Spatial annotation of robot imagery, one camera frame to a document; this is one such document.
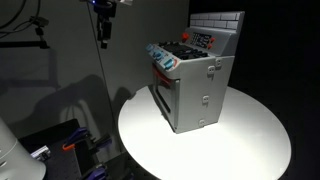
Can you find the purple spring clamp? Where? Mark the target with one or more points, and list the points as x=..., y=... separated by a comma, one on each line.
x=96, y=173

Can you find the red round stove knob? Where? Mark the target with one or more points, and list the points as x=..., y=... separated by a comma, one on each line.
x=185, y=36

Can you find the black camera on stand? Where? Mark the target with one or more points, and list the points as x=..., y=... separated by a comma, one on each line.
x=39, y=21

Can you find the purple clamp with orange tip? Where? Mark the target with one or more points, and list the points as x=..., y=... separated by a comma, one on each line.
x=76, y=137

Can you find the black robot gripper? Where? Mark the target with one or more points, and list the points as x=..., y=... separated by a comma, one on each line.
x=106, y=9

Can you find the gray toy stove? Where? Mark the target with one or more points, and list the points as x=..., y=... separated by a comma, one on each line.
x=196, y=83

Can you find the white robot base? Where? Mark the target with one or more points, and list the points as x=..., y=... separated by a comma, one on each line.
x=15, y=156

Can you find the black camera stand bar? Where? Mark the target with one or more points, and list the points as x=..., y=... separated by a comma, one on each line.
x=23, y=44

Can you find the black and purple clamp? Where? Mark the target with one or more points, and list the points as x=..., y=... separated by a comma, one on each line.
x=101, y=141

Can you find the small orange panel button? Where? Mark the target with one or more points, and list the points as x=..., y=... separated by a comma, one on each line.
x=212, y=40
x=209, y=46

